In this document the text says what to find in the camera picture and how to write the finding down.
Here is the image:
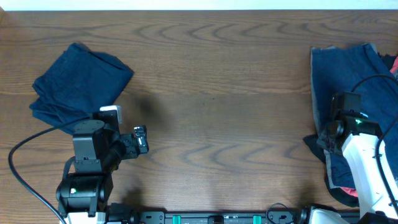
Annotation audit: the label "dark blue shorts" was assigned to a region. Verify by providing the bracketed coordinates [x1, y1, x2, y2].
[310, 44, 397, 176]

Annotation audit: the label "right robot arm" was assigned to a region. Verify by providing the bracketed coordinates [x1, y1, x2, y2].
[303, 114, 397, 223]

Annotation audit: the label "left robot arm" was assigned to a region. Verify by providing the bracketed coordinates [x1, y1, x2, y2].
[56, 106, 149, 223]

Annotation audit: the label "folded dark blue garment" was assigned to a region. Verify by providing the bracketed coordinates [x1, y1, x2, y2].
[29, 43, 134, 126]

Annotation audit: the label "red garment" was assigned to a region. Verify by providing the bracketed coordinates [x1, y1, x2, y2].
[341, 54, 397, 197]

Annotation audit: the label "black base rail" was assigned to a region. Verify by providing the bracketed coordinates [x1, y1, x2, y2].
[105, 203, 310, 224]

